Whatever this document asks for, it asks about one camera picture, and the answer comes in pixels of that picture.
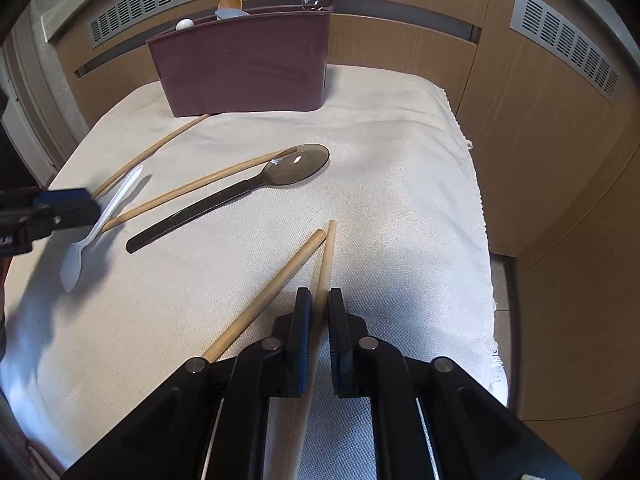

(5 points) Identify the wooden chopstick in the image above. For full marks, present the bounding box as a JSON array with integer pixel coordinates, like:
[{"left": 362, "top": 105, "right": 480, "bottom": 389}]
[
  {"left": 100, "top": 146, "right": 297, "bottom": 233},
  {"left": 202, "top": 229, "right": 326, "bottom": 363},
  {"left": 92, "top": 114, "right": 209, "bottom": 198},
  {"left": 281, "top": 220, "right": 337, "bottom": 480}
]

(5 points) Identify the white plastic spoon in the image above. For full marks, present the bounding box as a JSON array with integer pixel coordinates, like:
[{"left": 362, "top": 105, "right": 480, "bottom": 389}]
[{"left": 60, "top": 164, "right": 143, "bottom": 292}]

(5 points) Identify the small white ball-end scoop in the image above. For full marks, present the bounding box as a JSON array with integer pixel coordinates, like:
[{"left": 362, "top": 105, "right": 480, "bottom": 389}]
[{"left": 175, "top": 18, "right": 194, "bottom": 30}]

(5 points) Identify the wooden spoon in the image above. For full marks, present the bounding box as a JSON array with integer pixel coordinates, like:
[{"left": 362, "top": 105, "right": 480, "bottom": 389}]
[{"left": 216, "top": 0, "right": 243, "bottom": 14}]

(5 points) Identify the cream table cloth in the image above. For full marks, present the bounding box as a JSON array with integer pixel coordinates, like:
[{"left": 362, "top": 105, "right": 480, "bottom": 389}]
[{"left": 1, "top": 66, "right": 506, "bottom": 470}]

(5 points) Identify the maroon plastic utensil holder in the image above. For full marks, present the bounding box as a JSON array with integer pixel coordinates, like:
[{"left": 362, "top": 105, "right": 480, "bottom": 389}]
[{"left": 146, "top": 6, "right": 332, "bottom": 117}]

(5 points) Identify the small grey vent grille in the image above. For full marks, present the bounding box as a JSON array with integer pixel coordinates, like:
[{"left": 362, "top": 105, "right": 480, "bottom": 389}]
[{"left": 509, "top": 0, "right": 622, "bottom": 103}]

